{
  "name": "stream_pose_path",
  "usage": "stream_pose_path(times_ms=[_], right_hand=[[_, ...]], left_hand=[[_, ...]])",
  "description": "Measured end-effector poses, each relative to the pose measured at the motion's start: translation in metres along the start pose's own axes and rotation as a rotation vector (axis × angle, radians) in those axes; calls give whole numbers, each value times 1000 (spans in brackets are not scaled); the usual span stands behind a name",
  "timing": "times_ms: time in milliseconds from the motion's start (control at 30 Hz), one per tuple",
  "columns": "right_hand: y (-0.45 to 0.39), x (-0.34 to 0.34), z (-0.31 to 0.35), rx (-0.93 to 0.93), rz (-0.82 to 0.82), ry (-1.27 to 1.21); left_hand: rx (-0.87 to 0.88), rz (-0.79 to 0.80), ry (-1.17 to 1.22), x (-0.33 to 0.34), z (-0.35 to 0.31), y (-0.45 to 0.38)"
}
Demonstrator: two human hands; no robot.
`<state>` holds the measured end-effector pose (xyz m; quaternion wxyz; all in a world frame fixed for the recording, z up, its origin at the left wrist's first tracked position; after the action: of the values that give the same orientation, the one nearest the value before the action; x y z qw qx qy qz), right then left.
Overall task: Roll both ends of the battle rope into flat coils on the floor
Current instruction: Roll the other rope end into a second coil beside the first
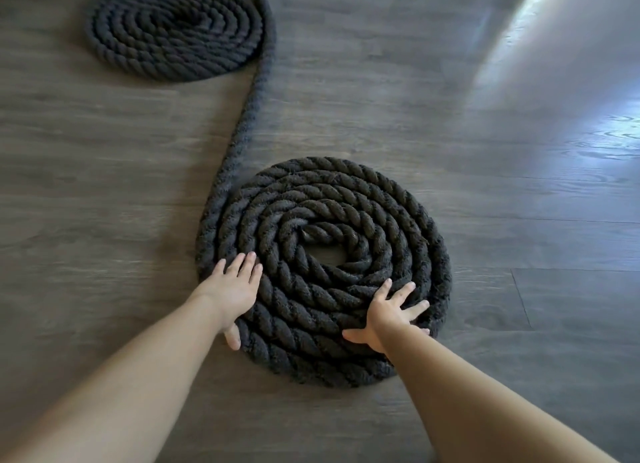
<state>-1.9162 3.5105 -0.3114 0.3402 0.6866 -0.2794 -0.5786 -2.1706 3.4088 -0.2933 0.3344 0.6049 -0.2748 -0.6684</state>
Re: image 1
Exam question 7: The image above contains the person's left hand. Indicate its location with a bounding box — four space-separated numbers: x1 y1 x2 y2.
189 251 264 352

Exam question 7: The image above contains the person's right hand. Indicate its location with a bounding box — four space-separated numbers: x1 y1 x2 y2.
342 279 431 356

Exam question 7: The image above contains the thick black twisted rope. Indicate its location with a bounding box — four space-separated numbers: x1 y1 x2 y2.
85 0 265 84
195 0 453 390

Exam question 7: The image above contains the person's right forearm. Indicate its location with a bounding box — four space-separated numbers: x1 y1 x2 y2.
382 327 621 463

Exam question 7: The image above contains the person's left forearm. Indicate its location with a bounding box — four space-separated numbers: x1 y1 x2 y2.
0 293 226 463

